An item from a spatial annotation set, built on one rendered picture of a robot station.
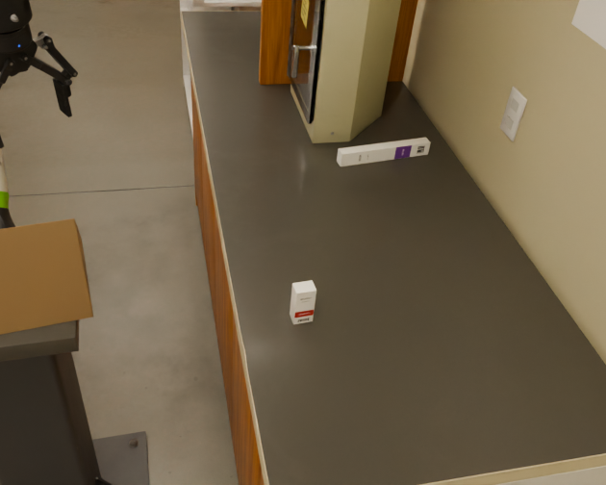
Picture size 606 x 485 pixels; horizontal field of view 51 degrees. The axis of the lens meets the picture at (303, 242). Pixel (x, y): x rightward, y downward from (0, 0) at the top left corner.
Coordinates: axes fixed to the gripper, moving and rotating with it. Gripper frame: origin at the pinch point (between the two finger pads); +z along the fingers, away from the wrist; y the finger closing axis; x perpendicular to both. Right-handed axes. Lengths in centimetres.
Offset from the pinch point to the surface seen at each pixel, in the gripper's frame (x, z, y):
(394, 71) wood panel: -2, 43, -124
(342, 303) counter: 54, 30, -31
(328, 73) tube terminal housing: 6, 19, -77
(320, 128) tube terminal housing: 8, 35, -75
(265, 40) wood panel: -29, 31, -89
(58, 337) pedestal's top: 22.6, 28.9, 15.4
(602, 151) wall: 76, 1, -79
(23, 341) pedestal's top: 19.1, 28.8, 20.4
